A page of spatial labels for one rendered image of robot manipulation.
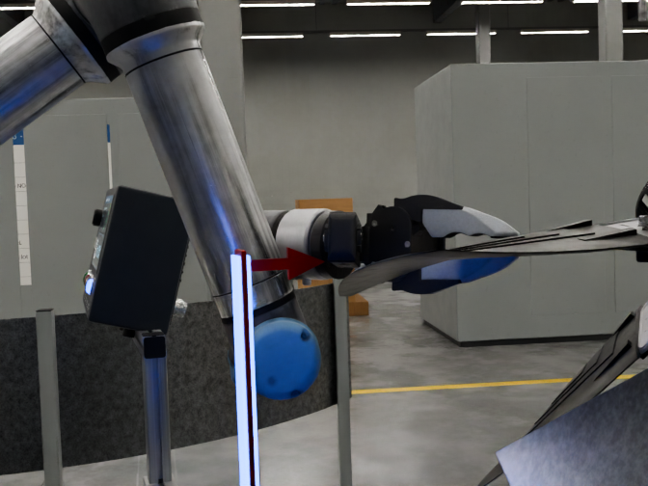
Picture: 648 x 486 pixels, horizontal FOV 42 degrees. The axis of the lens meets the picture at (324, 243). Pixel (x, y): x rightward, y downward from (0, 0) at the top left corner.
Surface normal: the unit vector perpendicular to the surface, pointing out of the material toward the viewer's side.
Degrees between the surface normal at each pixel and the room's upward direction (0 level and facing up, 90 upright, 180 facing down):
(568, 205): 90
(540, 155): 90
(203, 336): 90
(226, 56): 90
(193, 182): 99
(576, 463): 55
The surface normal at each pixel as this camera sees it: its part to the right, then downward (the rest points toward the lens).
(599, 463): -0.51, -0.51
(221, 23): 0.10, 0.05
